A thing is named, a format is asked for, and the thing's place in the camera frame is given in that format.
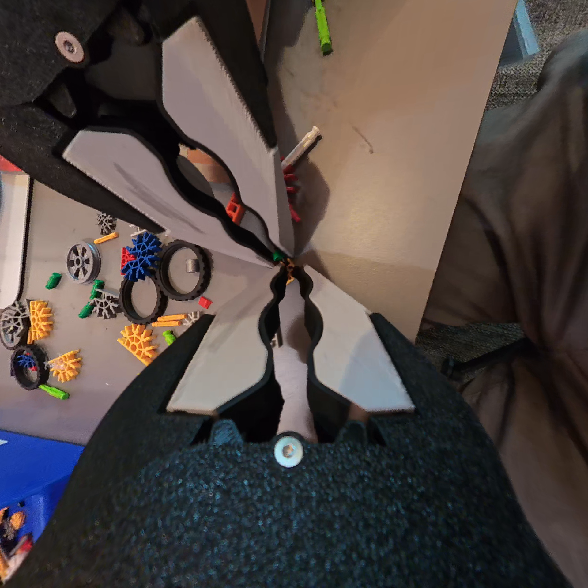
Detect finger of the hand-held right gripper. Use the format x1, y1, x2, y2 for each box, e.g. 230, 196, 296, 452
61, 129, 277, 270
160, 17, 296, 259

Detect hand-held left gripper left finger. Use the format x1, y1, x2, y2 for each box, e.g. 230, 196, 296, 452
166, 268, 288, 443

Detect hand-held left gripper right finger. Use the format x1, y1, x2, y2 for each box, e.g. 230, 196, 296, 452
296, 268, 416, 443

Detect blue snowflake connector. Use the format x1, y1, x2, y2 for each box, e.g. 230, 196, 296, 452
123, 232, 162, 282

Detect yellow fan connector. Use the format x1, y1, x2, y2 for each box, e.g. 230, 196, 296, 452
117, 324, 159, 366
48, 350, 83, 383
28, 301, 55, 344

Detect red connector with rod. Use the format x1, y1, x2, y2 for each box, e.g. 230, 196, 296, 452
280, 126, 322, 223

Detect grey wheel hub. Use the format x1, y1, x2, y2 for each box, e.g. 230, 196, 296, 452
66, 241, 102, 285

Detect black rubber tyre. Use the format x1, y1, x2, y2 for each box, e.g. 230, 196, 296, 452
157, 240, 213, 302
119, 271, 168, 326
10, 345, 50, 391

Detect dark grey fan connector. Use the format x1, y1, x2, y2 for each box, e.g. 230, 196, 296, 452
89, 292, 121, 320

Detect white flat board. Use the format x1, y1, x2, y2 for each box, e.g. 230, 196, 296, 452
0, 172, 30, 308

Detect lime rod with connector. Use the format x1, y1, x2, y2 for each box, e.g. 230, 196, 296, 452
314, 0, 334, 56

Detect black tyre with grey hub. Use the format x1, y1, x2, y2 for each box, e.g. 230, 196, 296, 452
0, 301, 32, 351

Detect person's grey trousers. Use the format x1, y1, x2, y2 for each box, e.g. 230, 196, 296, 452
416, 28, 588, 588

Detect blue plastic bin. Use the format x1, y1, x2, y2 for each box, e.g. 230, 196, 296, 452
0, 429, 85, 579

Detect heap of mixed toy pieces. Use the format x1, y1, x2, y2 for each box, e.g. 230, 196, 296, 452
0, 505, 35, 579

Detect printed paper sheet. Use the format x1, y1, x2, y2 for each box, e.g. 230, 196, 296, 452
512, 0, 542, 59

